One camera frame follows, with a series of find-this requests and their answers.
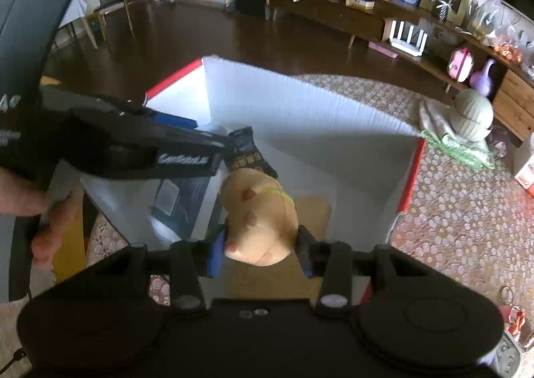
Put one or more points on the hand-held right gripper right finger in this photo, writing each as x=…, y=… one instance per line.
x=308, y=265

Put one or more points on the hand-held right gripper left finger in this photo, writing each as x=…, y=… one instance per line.
x=217, y=255

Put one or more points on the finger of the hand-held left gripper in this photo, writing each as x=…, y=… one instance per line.
x=175, y=121
x=167, y=153

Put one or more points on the blue white packet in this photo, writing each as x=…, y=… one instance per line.
x=179, y=203

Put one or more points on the beige squishy toy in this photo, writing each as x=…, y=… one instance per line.
x=258, y=219

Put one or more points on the black snack packet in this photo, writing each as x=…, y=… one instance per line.
x=250, y=155

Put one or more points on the red cardboard box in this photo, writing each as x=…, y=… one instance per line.
x=313, y=132

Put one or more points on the person's left hand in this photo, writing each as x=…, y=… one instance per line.
x=56, y=228

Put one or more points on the wooden chair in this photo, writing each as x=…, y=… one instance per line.
x=106, y=11

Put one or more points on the folded green towel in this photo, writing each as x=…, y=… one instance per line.
x=442, y=136

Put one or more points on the wooden television cabinet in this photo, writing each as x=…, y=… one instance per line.
x=325, y=11

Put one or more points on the key bunch with charms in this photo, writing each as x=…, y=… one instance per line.
x=514, y=313

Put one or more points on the small cardboard box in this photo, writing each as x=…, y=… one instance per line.
x=359, y=1

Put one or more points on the pink flat box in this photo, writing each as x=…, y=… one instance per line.
x=384, y=49

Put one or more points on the clear plastic container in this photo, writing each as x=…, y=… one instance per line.
x=500, y=141

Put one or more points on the orange tissue box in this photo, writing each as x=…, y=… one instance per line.
x=526, y=171

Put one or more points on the white router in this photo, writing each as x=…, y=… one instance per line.
x=409, y=38

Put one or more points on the pink toy case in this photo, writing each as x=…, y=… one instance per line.
x=461, y=64

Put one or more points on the purple swan toy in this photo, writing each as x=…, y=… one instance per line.
x=484, y=82

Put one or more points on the plastic bag of oranges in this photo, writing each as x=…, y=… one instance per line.
x=509, y=50

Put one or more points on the clear plastic bag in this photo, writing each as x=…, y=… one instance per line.
x=490, y=17

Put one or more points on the wooden photo frame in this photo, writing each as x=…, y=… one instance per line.
x=457, y=7

